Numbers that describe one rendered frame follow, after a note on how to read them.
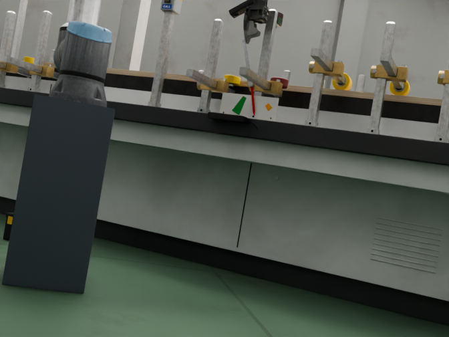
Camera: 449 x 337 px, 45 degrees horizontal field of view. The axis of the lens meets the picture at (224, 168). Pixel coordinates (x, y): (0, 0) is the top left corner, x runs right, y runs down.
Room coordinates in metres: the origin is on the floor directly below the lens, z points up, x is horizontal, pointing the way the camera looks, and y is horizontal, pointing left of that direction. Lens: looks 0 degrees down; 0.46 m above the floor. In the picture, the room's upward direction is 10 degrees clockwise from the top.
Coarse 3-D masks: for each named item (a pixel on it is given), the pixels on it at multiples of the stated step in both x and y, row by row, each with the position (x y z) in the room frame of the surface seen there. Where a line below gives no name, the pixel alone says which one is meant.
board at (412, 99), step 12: (108, 72) 2.91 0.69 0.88; (120, 72) 2.88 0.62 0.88; (132, 72) 2.85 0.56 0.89; (144, 72) 2.82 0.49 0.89; (240, 84) 2.60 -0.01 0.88; (348, 96) 2.39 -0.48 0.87; (360, 96) 2.36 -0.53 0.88; (372, 96) 2.34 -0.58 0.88; (384, 96) 2.32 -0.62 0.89; (396, 96) 2.30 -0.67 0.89; (408, 96) 2.28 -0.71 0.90
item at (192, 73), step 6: (186, 72) 2.20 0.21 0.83; (192, 72) 2.19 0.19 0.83; (198, 72) 2.23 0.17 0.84; (192, 78) 2.24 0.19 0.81; (198, 78) 2.24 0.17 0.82; (204, 78) 2.29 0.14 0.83; (210, 78) 2.34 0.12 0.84; (204, 84) 2.34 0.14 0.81; (210, 84) 2.35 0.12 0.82; (228, 90) 2.51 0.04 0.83; (234, 90) 2.57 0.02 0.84
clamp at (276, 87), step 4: (268, 80) 2.30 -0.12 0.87; (272, 84) 2.29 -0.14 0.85; (276, 84) 2.29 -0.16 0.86; (280, 84) 2.30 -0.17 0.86; (256, 88) 2.32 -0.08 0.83; (260, 88) 2.31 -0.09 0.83; (272, 88) 2.29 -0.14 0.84; (276, 88) 2.29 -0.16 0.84; (280, 88) 2.31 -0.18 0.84; (264, 92) 2.33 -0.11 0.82; (268, 92) 2.31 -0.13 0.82; (272, 92) 2.29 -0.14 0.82; (276, 92) 2.28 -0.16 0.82; (280, 92) 2.31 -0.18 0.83
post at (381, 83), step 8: (392, 24) 2.12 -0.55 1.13; (384, 32) 2.13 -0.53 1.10; (392, 32) 2.12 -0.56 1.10; (384, 40) 2.13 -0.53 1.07; (392, 40) 2.12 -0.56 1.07; (384, 48) 2.13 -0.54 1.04; (376, 80) 2.13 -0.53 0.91; (384, 80) 2.12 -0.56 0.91; (376, 88) 2.13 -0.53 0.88; (384, 88) 2.12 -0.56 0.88; (376, 96) 2.13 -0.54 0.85; (376, 104) 2.12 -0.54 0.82; (376, 112) 2.12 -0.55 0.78; (376, 120) 2.12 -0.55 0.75; (376, 128) 2.12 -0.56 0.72
